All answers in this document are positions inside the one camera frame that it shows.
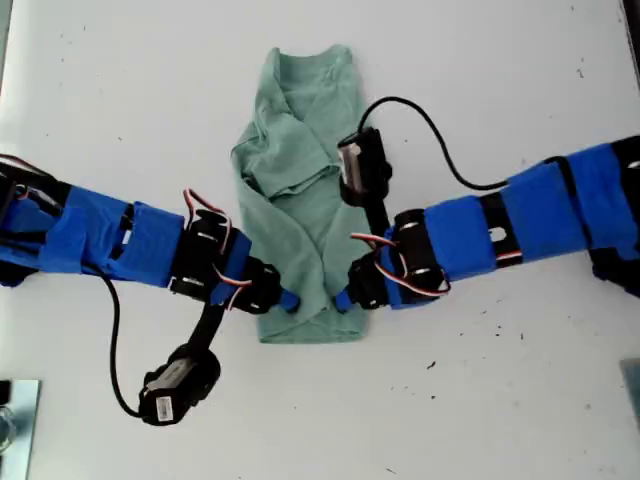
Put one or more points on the green t-shirt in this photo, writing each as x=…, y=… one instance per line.
x=295, y=220

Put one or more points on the black camera stalk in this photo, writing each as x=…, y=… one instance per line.
x=207, y=325
x=379, y=215

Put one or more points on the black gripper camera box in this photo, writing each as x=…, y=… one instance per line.
x=362, y=165
x=175, y=387

